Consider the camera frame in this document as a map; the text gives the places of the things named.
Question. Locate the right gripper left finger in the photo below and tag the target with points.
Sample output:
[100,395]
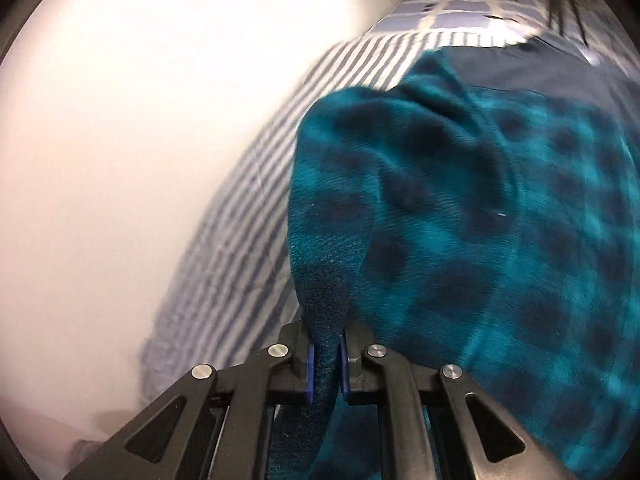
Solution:
[211,424]

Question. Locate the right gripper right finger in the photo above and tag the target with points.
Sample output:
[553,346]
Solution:
[437,424]

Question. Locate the teal plaid fleece garment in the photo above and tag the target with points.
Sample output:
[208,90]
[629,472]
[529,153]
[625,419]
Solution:
[483,212]

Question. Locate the blue white striped bed cover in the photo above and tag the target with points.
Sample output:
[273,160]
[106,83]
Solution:
[233,289]

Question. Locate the black tripod stand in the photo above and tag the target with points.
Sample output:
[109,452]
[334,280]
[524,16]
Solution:
[557,18]

